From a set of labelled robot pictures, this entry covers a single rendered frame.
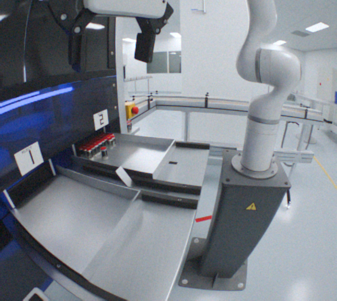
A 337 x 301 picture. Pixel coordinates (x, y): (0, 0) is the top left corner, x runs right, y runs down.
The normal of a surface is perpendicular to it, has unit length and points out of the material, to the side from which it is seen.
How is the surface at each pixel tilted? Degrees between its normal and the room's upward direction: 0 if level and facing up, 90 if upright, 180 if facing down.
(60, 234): 0
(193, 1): 90
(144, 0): 106
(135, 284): 0
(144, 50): 94
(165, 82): 90
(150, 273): 0
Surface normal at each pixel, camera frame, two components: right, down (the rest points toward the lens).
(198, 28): -0.29, 0.34
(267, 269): -0.02, -0.93
